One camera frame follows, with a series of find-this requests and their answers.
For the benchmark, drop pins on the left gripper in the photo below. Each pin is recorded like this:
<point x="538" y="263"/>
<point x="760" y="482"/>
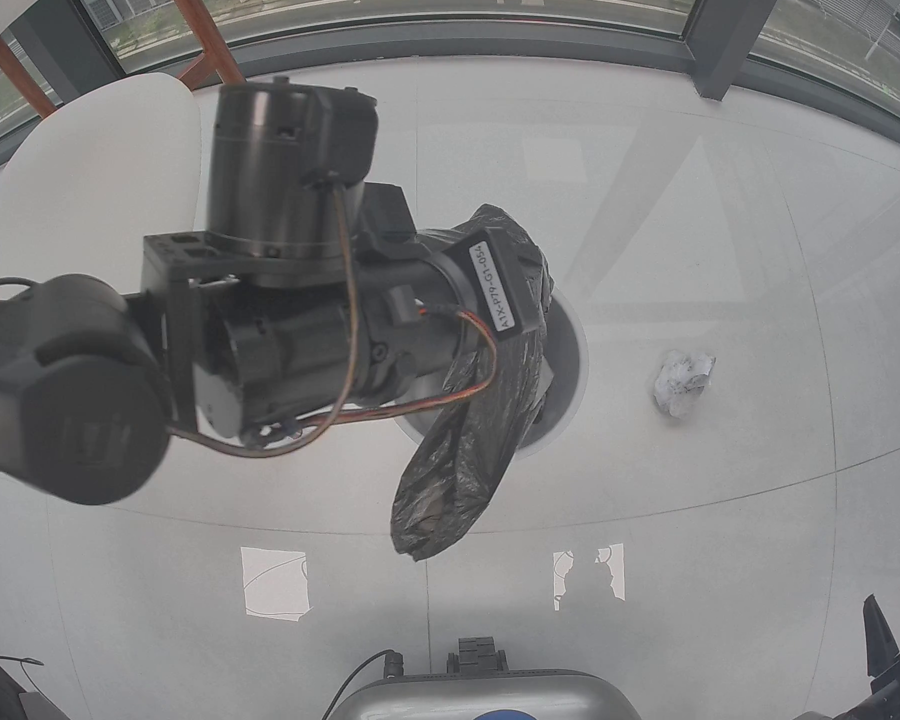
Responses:
<point x="420" y="319"/>

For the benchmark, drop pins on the black plastic bag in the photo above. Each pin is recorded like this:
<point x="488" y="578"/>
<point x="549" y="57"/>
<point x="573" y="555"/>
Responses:
<point x="480" y="432"/>

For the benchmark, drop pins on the white paper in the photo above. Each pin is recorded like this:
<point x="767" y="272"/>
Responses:
<point x="681" y="385"/>

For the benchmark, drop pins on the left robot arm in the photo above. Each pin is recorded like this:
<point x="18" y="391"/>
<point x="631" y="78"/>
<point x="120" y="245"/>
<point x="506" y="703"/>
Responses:
<point x="67" y="379"/>

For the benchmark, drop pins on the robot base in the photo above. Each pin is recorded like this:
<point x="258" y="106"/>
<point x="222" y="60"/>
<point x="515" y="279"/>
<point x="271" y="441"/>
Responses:
<point x="487" y="694"/>

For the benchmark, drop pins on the grey trash bin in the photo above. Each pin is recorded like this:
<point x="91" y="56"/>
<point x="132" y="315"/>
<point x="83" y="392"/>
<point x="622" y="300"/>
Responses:
<point x="570" y="357"/>

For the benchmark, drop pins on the white cushioned wooden chair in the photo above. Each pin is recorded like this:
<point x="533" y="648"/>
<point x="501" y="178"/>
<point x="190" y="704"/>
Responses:
<point x="105" y="169"/>

